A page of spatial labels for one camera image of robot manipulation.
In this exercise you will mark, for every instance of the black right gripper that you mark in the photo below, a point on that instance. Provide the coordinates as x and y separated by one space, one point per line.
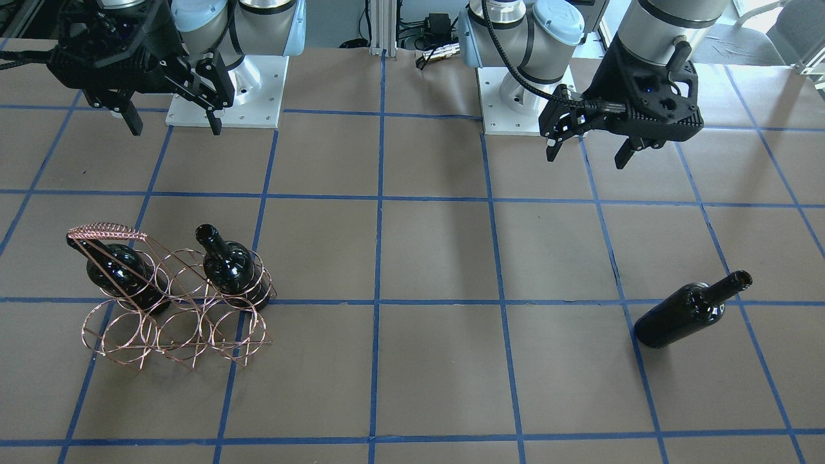
156 37

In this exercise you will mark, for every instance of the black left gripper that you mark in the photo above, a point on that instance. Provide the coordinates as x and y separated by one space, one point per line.
611 78

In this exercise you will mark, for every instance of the dark wine bottle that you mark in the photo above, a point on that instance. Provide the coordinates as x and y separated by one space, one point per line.
691 308

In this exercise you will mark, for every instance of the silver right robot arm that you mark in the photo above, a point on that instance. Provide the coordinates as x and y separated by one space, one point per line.
255 40

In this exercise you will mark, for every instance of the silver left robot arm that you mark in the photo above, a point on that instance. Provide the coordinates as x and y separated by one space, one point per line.
535 42

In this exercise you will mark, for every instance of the dark bottle in basket corner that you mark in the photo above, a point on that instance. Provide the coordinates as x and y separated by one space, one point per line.
231 268

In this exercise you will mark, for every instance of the black power adapter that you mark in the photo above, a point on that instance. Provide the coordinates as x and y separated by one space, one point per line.
438 24

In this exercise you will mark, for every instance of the grey office chair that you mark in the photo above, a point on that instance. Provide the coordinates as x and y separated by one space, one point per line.
795 39

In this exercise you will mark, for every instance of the dark bottle under basket handle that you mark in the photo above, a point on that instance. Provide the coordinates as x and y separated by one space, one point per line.
121 272

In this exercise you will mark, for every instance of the copper wire wine basket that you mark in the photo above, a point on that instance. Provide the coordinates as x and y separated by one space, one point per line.
197 321

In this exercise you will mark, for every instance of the aluminium frame post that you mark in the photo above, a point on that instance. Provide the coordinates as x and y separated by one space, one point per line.
382 27

